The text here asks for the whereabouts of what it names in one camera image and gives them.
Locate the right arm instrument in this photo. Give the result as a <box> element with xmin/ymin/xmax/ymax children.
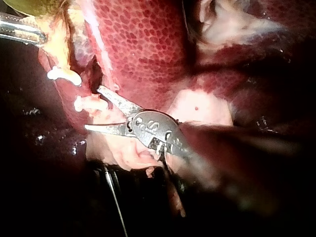
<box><xmin>125</xmin><ymin>110</ymin><xmax>198</xmax><ymax>161</ymax></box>

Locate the right arm instrument jaw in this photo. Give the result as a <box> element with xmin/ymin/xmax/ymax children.
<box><xmin>96</xmin><ymin>85</ymin><xmax>144</xmax><ymax>117</ymax></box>
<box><xmin>84</xmin><ymin>123</ymin><xmax>135</xmax><ymax>138</ymax></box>

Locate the left arm instrument jaw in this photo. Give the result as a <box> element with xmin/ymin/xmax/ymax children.
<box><xmin>0</xmin><ymin>12</ymin><xmax>48</xmax><ymax>45</ymax></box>

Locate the gallbladder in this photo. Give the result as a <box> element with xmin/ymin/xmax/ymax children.
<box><xmin>3</xmin><ymin>0</ymin><xmax>82</xmax><ymax>86</ymax></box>

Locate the dark red liver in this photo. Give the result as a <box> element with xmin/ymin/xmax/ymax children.
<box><xmin>37</xmin><ymin>0</ymin><xmax>316</xmax><ymax>139</ymax></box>

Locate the thin steel wire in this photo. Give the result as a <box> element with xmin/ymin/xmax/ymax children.
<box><xmin>103</xmin><ymin>166</ymin><xmax>129</xmax><ymax>237</ymax></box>

